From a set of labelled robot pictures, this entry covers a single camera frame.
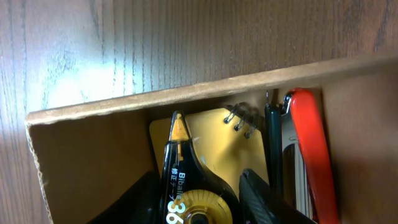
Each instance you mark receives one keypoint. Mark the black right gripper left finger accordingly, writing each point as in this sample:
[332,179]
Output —
[138,205]

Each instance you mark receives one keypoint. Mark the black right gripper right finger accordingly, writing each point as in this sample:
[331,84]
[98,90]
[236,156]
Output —
[261,205]

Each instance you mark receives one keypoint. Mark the correction tape dispenser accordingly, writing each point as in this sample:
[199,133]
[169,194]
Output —
[190,192]

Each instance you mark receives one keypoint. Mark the yellow sticky note pad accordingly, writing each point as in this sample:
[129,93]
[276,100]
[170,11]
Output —
[228,140]

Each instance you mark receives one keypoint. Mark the brown cardboard box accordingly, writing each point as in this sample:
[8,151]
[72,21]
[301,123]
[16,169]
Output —
[87,155]

